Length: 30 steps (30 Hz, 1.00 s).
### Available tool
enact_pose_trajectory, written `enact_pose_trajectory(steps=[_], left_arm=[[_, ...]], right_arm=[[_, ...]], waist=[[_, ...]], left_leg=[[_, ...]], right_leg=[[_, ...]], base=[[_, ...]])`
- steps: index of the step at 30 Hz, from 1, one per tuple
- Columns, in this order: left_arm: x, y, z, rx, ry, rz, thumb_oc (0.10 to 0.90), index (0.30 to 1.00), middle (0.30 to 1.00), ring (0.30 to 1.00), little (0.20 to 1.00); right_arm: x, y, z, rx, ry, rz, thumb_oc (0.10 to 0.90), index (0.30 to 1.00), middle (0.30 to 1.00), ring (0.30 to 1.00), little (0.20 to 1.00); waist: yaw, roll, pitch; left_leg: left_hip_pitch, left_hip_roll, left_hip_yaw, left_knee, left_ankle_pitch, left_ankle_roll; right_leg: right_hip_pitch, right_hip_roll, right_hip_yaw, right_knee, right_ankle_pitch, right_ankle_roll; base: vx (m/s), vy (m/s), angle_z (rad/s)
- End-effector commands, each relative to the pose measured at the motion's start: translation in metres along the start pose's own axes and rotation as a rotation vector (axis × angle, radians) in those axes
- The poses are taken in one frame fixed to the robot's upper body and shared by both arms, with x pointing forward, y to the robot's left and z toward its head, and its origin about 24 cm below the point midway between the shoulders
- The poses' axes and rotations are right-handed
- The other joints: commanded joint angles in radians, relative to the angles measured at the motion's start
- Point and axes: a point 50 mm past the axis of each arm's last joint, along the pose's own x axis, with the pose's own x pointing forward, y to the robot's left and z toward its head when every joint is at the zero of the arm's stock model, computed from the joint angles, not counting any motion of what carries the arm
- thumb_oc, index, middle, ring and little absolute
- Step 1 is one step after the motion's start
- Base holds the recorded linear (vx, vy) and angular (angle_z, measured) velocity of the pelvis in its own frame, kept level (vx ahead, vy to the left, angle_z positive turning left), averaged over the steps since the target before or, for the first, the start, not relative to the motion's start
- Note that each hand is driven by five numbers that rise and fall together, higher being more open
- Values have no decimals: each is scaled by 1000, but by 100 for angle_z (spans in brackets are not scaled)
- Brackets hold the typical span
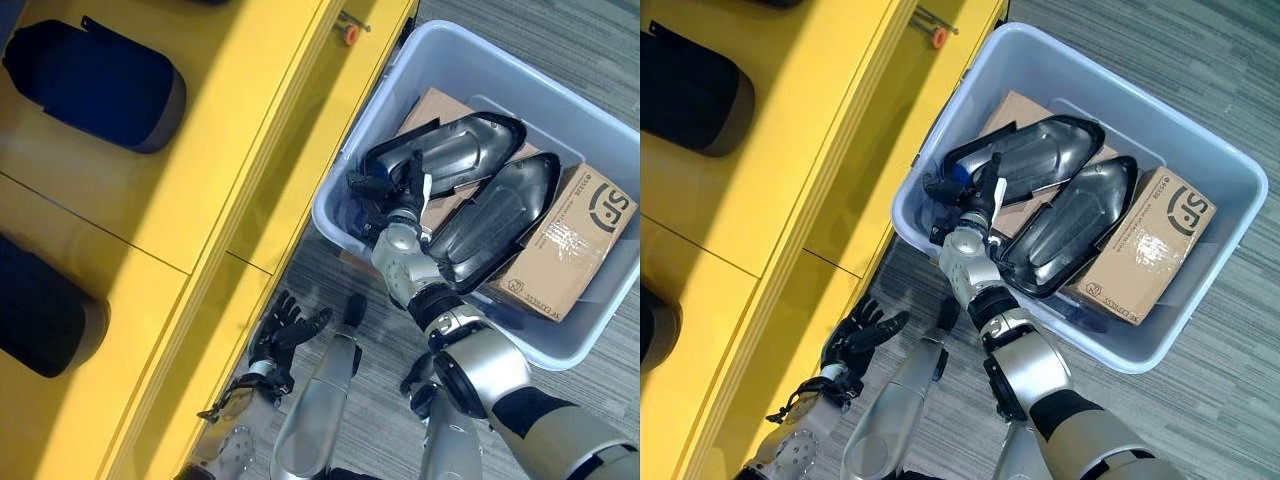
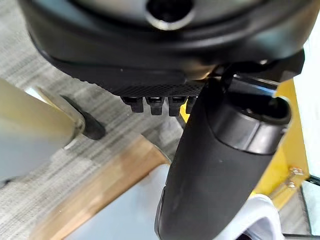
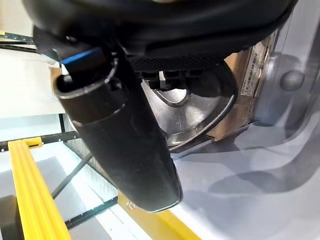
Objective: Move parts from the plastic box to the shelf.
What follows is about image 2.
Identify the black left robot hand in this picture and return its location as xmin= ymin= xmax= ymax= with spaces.
xmin=18 ymin=0 xmax=320 ymax=240

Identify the silver robot leg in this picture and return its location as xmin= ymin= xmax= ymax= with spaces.
xmin=0 ymin=77 xmax=86 ymax=183

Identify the white board with wooden edge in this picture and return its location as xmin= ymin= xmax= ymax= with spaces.
xmin=31 ymin=134 xmax=172 ymax=240

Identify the white rounded object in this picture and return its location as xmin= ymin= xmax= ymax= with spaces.
xmin=238 ymin=194 xmax=285 ymax=240

